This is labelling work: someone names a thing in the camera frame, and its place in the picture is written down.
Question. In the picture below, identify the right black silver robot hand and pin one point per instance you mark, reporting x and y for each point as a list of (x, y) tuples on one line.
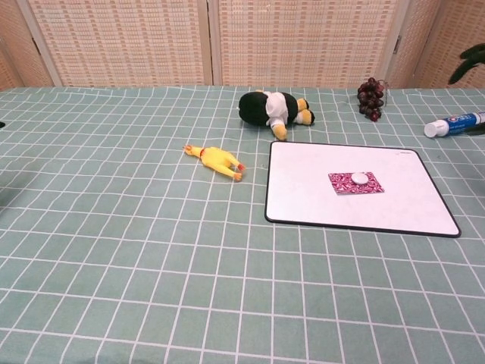
[(473, 58)]

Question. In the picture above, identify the pink patterned cloth square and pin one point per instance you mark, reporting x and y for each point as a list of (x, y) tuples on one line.
[(341, 186)]

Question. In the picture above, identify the bamboo folding screen panel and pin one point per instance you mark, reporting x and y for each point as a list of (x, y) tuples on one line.
[(303, 41), (428, 57), (19, 57), (121, 41)]

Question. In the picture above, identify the white blue toothpaste tube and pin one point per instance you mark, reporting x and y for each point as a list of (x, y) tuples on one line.
[(452, 124)]

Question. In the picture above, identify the dark red grape bunch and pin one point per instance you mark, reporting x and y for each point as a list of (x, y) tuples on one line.
[(369, 96)]

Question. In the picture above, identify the green checked tablecloth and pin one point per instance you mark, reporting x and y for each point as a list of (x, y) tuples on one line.
[(151, 246)]

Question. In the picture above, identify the yellow rubber chicken toy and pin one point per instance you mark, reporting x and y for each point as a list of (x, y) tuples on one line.
[(218, 157)]

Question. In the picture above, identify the white board with black rim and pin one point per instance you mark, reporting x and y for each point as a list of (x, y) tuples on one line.
[(299, 197)]

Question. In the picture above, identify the black white plush doll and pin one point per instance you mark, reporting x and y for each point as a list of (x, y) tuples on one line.
[(254, 110)]

